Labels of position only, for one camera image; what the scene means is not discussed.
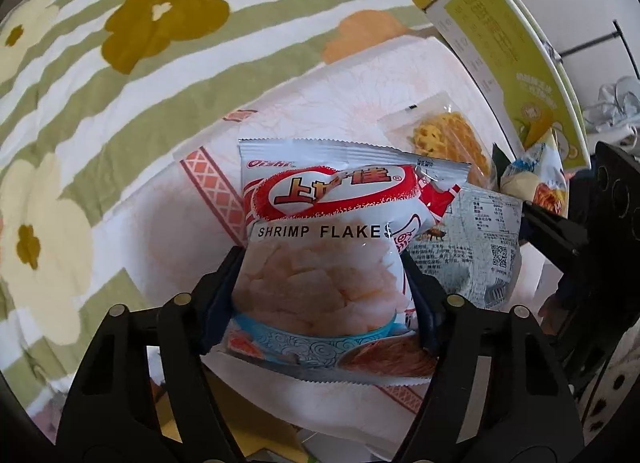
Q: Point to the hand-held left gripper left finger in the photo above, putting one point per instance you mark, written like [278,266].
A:
[220,308]

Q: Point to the dotted white fabric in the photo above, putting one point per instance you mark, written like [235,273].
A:
[615,388]

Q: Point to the pile of white cloth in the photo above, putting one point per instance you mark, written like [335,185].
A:
[612,100]

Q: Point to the orange noodle snack packet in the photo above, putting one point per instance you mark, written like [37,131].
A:
[537,178]

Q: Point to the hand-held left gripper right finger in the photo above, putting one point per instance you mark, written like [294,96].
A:
[425,313]

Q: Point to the black stand rod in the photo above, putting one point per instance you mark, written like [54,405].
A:
[600,40]

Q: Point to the green striped floral blanket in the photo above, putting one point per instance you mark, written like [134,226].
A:
[125,68]

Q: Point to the red white shrimp chips packet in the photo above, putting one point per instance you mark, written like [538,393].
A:
[320,268]

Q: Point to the green cardboard box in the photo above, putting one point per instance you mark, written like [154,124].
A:
[510,53]

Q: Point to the dark green snack packet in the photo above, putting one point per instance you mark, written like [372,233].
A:
[501,163]

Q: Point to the pale blue grey snack packet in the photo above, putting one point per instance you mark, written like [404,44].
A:
[480,253]

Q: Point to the white cloth with orange border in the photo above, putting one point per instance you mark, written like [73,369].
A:
[190,253]

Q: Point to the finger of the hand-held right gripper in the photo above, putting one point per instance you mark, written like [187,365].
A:
[555,233]

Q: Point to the clear waffle biscuit packet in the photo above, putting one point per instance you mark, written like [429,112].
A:
[440,133]

